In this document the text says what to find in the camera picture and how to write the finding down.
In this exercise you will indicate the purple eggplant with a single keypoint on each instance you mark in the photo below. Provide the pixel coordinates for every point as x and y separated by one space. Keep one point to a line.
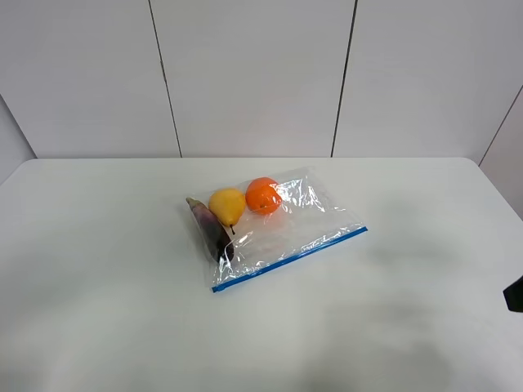
216 239

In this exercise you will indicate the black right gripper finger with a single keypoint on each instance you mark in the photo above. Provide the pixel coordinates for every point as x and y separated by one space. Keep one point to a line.
513 295

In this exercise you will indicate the clear zip bag blue seal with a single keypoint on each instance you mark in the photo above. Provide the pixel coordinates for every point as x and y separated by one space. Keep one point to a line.
309 219

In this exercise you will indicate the orange fruit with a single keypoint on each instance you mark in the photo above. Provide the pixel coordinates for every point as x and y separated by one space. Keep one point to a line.
262 197

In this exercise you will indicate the yellow pear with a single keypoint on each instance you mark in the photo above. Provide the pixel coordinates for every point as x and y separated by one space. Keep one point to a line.
228 206

